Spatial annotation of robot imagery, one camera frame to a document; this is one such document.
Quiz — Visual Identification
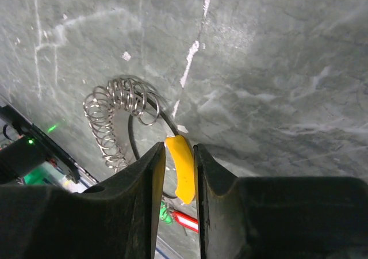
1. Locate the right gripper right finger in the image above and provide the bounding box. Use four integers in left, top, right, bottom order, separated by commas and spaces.
194, 144, 367, 258

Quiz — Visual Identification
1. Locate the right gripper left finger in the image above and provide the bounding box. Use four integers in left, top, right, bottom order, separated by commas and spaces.
1, 142, 166, 258

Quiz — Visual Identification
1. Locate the green key tag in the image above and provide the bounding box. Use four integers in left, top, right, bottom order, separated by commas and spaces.
159, 201, 173, 224

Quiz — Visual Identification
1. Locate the red key tag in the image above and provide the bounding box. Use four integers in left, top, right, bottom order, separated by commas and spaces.
171, 211, 198, 233

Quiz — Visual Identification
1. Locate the large keyring yellow handle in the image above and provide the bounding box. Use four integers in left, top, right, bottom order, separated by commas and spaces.
83, 76, 196, 204

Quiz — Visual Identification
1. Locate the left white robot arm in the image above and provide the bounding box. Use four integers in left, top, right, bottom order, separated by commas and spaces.
1, 105, 81, 184

